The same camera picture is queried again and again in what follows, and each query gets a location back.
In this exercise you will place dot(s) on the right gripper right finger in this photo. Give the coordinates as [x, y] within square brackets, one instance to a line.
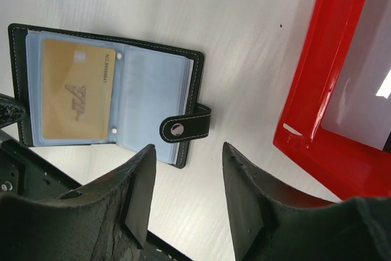
[270, 220]

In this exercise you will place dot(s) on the white card stack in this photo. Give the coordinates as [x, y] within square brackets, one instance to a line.
[359, 107]

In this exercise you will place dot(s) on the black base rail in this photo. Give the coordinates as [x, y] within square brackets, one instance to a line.
[25, 173]

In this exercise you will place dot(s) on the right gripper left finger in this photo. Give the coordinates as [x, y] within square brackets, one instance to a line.
[106, 219]

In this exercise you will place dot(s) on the black leather card holder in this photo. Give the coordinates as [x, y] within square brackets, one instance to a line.
[154, 92]

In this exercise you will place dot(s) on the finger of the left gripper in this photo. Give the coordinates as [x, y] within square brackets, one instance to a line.
[11, 111]

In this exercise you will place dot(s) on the gold black-striped credit card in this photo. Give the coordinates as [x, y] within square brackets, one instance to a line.
[77, 84]

